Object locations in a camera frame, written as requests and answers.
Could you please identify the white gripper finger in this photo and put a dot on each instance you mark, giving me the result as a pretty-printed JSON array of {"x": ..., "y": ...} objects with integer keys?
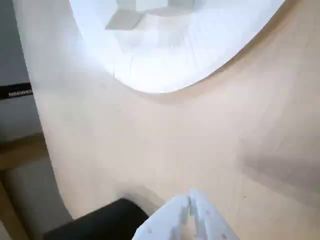
[
  {"x": 162, "y": 220},
  {"x": 210, "y": 220}
]

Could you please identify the black pot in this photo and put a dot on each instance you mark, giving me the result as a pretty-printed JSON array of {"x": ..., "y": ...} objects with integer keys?
[{"x": 100, "y": 222}]

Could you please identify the white paper plate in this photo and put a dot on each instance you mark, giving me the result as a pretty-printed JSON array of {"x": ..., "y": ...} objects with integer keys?
[{"x": 175, "y": 62}]

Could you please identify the wooden shelf frame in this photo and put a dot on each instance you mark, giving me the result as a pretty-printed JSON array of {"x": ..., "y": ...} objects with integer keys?
[{"x": 22, "y": 148}]

